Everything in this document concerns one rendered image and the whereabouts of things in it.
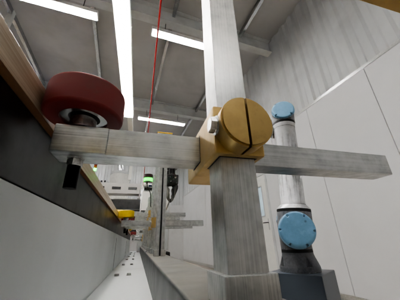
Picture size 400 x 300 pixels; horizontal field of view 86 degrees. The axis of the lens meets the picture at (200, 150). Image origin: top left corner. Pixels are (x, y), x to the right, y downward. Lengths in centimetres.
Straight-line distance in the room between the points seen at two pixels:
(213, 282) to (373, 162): 29
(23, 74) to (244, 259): 24
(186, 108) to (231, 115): 732
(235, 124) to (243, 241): 10
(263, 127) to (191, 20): 501
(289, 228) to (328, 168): 74
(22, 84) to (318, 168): 33
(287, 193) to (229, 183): 91
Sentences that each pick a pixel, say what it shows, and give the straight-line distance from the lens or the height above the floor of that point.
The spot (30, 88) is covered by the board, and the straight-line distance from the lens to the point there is 26.
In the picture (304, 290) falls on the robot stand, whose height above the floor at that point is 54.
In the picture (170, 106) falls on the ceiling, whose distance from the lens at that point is 739.
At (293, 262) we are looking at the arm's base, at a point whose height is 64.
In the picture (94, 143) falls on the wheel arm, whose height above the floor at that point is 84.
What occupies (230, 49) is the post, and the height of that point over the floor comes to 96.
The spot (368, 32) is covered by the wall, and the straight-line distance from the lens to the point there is 396.
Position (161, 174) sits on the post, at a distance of 96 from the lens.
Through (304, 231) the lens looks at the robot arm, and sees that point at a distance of 105.
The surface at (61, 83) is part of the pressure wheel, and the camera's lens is 26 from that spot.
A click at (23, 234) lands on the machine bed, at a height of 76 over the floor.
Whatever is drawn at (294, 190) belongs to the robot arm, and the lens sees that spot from 110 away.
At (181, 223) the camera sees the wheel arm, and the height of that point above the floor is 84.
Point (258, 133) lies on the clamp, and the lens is 19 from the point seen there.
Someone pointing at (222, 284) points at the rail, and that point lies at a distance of 19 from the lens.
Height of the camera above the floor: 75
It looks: 23 degrees up
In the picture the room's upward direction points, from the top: 2 degrees counter-clockwise
